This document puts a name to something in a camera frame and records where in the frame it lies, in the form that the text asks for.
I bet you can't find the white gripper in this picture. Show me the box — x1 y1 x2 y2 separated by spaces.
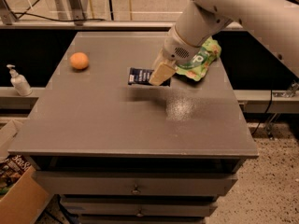
149 27 206 86

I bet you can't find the dark blue rxbar wrapper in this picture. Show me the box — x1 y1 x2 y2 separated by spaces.
128 67 153 85

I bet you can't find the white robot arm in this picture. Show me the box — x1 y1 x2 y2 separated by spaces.
149 0 299 86

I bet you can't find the green dang snack bag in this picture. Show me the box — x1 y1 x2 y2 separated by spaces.
177 37 221 81

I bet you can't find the orange fruit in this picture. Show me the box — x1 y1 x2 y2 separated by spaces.
69 52 89 70

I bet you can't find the grey drawer cabinet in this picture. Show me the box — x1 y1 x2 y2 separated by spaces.
10 32 258 224

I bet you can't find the white pump lotion bottle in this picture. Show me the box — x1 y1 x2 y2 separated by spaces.
7 64 32 96

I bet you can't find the snack package in box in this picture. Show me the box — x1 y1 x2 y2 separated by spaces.
0 155 31 197

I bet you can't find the cardboard box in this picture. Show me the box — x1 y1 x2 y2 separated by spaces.
0 120 51 224

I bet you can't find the metal railing frame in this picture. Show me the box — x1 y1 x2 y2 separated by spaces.
0 0 299 33

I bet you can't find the black cable on ledge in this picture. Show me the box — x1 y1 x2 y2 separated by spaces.
12 11 107 23

